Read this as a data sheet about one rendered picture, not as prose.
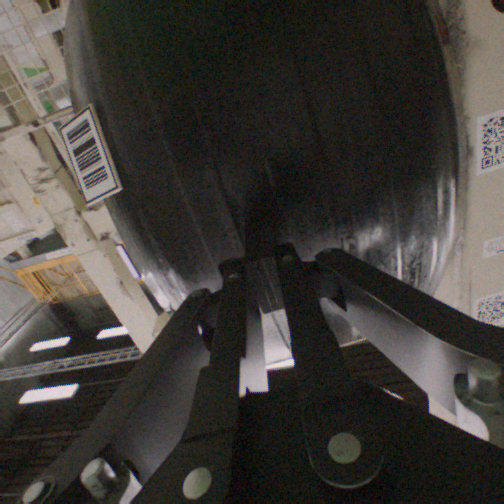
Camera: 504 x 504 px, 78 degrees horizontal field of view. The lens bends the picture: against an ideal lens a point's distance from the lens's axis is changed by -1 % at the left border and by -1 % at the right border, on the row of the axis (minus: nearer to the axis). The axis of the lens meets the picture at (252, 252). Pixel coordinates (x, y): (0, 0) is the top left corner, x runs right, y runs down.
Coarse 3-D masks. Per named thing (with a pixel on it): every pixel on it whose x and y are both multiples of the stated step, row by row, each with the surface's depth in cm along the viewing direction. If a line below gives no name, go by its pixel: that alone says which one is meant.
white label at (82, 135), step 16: (80, 112) 21; (64, 128) 22; (80, 128) 22; (96, 128) 21; (64, 144) 23; (80, 144) 22; (96, 144) 21; (80, 160) 22; (96, 160) 22; (112, 160) 21; (80, 176) 23; (96, 176) 22; (112, 176) 21; (96, 192) 23; (112, 192) 22
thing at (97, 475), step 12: (96, 468) 7; (108, 468) 7; (120, 468) 8; (84, 480) 7; (96, 480) 7; (108, 480) 7; (120, 480) 8; (132, 480) 8; (96, 492) 7; (108, 492) 7; (120, 492) 7; (132, 492) 7
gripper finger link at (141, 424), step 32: (192, 320) 13; (160, 352) 11; (192, 352) 12; (128, 384) 10; (160, 384) 10; (192, 384) 12; (128, 416) 9; (160, 416) 10; (96, 448) 8; (128, 448) 8; (160, 448) 9; (64, 480) 7
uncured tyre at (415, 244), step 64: (128, 0) 20; (192, 0) 20; (256, 0) 19; (320, 0) 19; (384, 0) 19; (128, 64) 20; (192, 64) 20; (256, 64) 19; (320, 64) 19; (384, 64) 19; (448, 64) 21; (128, 128) 20; (192, 128) 20; (256, 128) 20; (320, 128) 20; (384, 128) 20; (448, 128) 21; (128, 192) 22; (192, 192) 21; (256, 192) 21; (320, 192) 21; (384, 192) 21; (448, 192) 22; (192, 256) 23; (384, 256) 24; (448, 256) 27
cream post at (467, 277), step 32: (448, 0) 33; (480, 0) 32; (448, 32) 34; (480, 32) 34; (480, 64) 35; (480, 96) 37; (480, 192) 42; (480, 224) 45; (480, 256) 47; (448, 288) 53; (480, 288) 50; (448, 416) 71
